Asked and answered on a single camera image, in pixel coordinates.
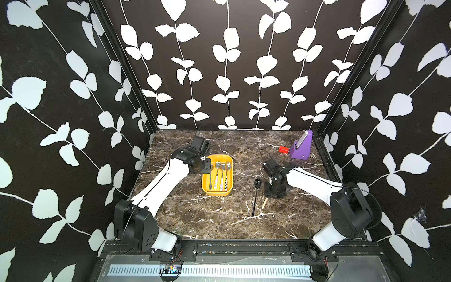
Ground silver spoon Doraemon white handle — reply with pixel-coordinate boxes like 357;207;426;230
217;169;222;192

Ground yellow storage box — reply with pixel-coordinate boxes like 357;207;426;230
202;155;234;196

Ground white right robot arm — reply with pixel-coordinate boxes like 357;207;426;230
263;159;382;259

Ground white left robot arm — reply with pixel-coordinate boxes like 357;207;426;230
114;148;211;253

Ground black spoon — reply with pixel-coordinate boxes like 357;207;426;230
251;178;262;217

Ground small red box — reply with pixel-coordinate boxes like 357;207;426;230
278;146;290;154

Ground purple plastic stand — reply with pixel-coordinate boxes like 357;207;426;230
289;130;313;160

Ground white ribbed strip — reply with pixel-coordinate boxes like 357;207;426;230
107;264;311;278

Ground small circuit board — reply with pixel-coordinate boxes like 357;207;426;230
160;264;182;277

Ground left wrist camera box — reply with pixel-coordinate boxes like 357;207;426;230
189;135;210;155

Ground black front rail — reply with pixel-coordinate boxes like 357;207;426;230
99;239;384;264

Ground black corner frame post left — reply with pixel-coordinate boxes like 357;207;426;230
89;0;159;135

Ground black corner frame post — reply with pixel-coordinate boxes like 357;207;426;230
316;0;403;136
89;0;159;135

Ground black corner frame post right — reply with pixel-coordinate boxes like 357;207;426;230
316;0;403;136

